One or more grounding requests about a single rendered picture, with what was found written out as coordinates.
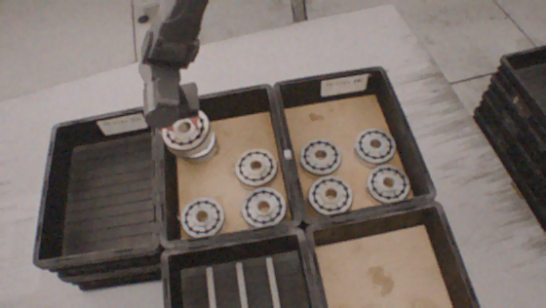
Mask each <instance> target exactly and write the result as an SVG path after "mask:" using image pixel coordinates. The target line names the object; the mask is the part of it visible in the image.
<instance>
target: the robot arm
mask: <svg viewBox="0 0 546 308"><path fill-rule="evenodd" d="M209 1H210V0H164V1H163V2H162V3H161V4H160V6H159V10H158V13H155V15H154V18H153V21H152V23H151V25H150V28H149V29H147V30H146V32H145V35H144V38H143V41H142V44H141V48H140V54H141V63H140V64H139V66H138V71H137V72H138V74H139V75H140V77H141V78H142V79H143V82H144V84H143V86H144V88H143V90H142V97H143V108H144V118H145V122H146V124H147V125H148V126H150V127H152V128H156V129H161V130H167V131H170V132H174V124H175V123H176V122H177V121H181V120H187V119H189V120H190V121H191V123H192V124H193V125H194V126H195V127H196V128H197V122H198V120H199V115H200V104H199V96H198V87H197V85H196V83H195V82H191V83H187V84H180V81H181V75H180V70H188V67H189V65H190V63H194V62H195V60H196V58H197V56H198V54H199V52H200V47H201V43H200V39H199V38H198V36H199V34H200V31H201V29H202V27H201V25H202V19H203V15H204V13H205V10H206V7H207V5H208V3H209Z"/></svg>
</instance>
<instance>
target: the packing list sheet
mask: <svg viewBox="0 0 546 308"><path fill-rule="evenodd" d="M40 198H41V194H40V195H38V194H36V195H32V196H28V197H24V198H20V199H13V200H9V201H5V202H1V203H0V301H3V300H5V299H11V298H13V297H15V296H16V297H18V296H21V295H23V294H29V293H31V292H36V291H38V290H40V285H39V283H40V269H39V268H38V267H36V266H34V264H33V262H32V255H33V250H34V241H35V236H36V234H35V232H36V226H37V222H38V221H37V216H38V212H39V208H40V206H39V203H40Z"/></svg>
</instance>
